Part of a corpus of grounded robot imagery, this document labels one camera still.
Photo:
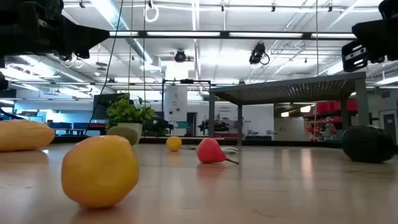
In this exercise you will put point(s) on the dark monitor screen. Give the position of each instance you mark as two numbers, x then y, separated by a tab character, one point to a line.
101	105

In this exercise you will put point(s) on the round black overhead camera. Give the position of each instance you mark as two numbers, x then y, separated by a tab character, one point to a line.
180	56

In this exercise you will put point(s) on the blue bench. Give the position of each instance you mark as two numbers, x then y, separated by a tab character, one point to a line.
62	125

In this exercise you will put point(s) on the green plant in white pot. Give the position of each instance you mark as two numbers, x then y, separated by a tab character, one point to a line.
124	112

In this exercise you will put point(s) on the grey perforated metal shelf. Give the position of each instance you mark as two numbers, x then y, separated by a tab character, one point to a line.
295	91

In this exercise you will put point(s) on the red orange pear with stem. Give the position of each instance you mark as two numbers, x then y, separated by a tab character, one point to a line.
210	151

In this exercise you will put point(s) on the grey door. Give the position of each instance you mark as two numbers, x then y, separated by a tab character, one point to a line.
390	119

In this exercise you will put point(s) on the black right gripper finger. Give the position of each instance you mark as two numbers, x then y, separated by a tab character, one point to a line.
349	59
374	37

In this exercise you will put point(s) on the olive green fruit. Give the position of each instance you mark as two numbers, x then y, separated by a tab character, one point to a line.
124	132

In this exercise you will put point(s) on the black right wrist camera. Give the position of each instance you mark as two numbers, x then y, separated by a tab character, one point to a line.
388	7

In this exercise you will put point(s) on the small yellow round fruit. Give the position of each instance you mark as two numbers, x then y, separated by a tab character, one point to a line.
173	143

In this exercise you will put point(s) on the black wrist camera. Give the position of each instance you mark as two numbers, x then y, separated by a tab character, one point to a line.
46	8
388	7

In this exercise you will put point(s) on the black metal frame stand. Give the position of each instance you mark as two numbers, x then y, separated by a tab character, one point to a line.
186	81

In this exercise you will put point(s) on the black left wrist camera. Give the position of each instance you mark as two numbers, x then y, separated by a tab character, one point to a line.
46	8

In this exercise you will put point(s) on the large orange fruit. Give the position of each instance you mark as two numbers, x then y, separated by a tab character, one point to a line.
99	171

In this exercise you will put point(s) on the red storage bins rack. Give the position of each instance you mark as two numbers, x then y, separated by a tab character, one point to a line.
323	107

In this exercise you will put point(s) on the black table frame rail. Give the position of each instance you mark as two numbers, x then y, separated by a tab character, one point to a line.
155	140

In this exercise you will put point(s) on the long yellow fruit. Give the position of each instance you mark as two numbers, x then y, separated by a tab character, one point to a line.
21	135

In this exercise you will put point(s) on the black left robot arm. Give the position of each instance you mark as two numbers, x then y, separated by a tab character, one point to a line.
2	82

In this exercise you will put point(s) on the black background robot arm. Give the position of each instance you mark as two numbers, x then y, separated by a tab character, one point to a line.
217	126
158	126

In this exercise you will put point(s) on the black overhead beam with lights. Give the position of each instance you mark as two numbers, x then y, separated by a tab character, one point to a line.
224	34

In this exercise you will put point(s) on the white cabinet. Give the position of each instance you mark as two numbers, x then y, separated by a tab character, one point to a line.
175	105

